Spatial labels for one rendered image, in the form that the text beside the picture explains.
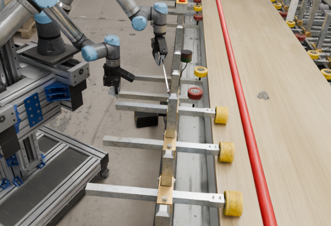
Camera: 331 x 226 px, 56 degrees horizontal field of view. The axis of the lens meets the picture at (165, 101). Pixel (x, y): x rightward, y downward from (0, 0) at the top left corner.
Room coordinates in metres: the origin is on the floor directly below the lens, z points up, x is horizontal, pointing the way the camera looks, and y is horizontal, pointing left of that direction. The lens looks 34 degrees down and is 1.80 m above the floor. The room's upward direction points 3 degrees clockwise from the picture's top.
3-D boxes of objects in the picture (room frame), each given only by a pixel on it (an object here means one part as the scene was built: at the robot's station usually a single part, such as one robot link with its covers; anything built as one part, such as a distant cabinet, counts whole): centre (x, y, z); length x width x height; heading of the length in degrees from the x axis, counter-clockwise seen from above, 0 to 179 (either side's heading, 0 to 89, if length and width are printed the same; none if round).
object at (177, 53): (1.49, -0.05, 0.87); 0.04 x 0.04 x 0.48; 88
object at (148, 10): (1.68, 0.16, 1.23); 0.11 x 0.11 x 0.08; 0
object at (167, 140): (0.97, -0.03, 0.95); 0.14 x 0.06 x 0.05; 178
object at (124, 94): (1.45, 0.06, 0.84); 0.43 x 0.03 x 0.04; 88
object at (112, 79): (1.46, 0.29, 0.97); 0.09 x 0.08 x 0.12; 88
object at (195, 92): (1.44, -0.16, 0.85); 0.08 x 0.08 x 0.11
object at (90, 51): (1.41, 0.37, 1.12); 0.11 x 0.11 x 0.08; 42
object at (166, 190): (0.72, -0.02, 0.95); 0.14 x 0.06 x 0.05; 178
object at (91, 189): (0.70, 0.00, 0.95); 0.50 x 0.04 x 0.04; 88
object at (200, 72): (1.69, -0.20, 0.85); 0.08 x 0.08 x 0.11
